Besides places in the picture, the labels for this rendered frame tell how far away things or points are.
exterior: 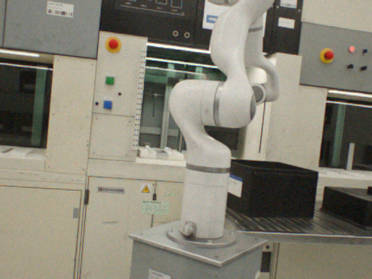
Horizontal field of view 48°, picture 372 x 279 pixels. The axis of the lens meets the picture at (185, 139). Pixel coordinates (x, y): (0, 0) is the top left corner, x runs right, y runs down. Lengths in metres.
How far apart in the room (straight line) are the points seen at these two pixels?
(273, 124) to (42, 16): 1.06
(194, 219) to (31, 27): 1.07
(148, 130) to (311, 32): 1.20
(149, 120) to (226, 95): 1.66
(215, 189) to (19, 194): 0.98
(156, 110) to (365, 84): 1.27
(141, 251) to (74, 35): 0.99
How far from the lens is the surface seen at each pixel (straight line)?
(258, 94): 1.55
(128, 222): 1.85
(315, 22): 2.07
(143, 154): 2.00
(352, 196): 1.63
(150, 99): 2.70
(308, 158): 2.03
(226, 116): 1.07
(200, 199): 1.09
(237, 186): 1.54
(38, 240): 1.88
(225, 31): 1.18
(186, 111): 1.09
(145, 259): 1.13
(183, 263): 1.06
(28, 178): 1.83
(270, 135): 1.88
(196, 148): 1.08
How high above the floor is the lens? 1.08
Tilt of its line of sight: 3 degrees down
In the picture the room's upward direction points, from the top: 6 degrees clockwise
